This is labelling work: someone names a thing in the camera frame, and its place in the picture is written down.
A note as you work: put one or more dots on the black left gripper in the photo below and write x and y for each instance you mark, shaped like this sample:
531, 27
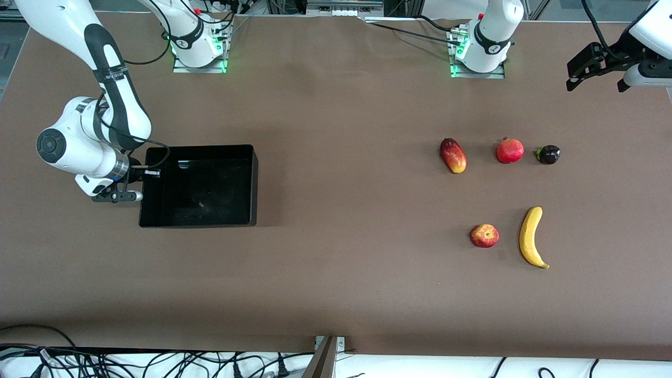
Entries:
612, 56

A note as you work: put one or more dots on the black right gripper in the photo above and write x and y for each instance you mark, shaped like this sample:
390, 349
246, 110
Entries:
136, 171

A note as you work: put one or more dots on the black plastic box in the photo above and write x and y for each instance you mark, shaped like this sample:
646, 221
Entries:
210, 194

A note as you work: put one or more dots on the yellow banana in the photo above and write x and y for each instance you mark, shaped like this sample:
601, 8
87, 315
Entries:
527, 236

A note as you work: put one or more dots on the red apple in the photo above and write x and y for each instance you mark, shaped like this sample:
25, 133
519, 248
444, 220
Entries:
484, 236

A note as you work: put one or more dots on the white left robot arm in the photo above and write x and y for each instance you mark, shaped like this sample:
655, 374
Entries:
493, 31

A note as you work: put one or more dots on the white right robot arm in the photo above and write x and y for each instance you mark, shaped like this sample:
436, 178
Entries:
110, 68

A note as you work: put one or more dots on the dark purple mangosteen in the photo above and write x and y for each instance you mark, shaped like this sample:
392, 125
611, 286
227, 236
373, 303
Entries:
549, 155

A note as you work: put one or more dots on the red pomegranate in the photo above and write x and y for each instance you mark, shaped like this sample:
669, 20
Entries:
510, 151

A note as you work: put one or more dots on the red yellow mango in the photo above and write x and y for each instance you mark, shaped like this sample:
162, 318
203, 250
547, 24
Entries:
454, 156

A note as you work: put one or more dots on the grey power strip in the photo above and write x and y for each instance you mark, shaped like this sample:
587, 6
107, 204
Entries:
344, 10

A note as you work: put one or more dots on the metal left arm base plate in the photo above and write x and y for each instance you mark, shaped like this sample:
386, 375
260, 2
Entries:
499, 74

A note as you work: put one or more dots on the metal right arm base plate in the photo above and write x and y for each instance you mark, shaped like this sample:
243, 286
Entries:
181, 67

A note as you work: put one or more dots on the metal table bracket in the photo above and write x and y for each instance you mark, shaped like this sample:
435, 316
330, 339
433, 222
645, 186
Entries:
323, 362

